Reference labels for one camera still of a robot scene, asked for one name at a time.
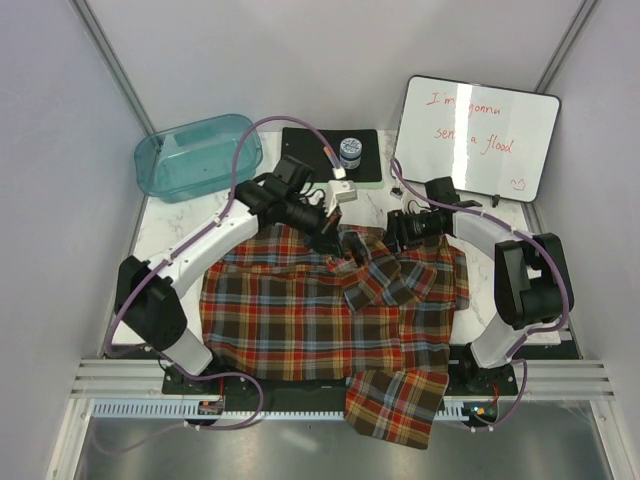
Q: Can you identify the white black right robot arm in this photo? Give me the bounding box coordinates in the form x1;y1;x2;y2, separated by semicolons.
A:
384;177;574;394

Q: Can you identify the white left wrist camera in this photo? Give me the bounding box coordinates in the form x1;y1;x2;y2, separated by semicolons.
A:
324;180;358;217

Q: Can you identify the green mat under clipboard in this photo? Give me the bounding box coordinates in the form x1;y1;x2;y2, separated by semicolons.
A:
352;180;385;190

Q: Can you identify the white slotted cable duct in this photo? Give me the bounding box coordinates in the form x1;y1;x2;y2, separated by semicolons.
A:
92;399;496;421

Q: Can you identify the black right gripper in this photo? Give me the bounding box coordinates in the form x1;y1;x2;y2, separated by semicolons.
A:
375;208;444;257

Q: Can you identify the teal plastic bin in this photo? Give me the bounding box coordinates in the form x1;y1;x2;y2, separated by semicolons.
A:
133;114;263;203

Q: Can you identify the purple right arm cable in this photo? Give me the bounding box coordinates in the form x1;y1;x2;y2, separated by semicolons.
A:
389;156;574;435

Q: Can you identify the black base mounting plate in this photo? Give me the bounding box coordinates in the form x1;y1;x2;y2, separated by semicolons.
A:
162;348;519;410

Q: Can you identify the small blue white jar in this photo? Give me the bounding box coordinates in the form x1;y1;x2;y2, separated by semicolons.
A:
339;137;363;170

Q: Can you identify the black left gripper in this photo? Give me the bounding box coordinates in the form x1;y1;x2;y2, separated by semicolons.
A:
282;195;345;259

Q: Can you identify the black clipboard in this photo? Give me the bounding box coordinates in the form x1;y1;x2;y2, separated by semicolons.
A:
281;127;383;183

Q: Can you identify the white dry-erase board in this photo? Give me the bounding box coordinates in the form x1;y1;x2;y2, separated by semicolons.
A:
394;75;561;203

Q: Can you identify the blue orange marker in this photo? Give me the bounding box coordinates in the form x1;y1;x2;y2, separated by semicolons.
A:
323;145;342;170

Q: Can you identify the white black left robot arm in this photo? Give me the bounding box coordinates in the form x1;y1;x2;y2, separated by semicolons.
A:
114;155;357;393

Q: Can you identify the plaid long sleeve shirt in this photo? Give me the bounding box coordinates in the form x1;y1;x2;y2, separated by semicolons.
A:
199;224;469;450

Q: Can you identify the aluminium frame rail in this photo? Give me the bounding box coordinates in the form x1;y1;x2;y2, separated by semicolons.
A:
69;356;617;401

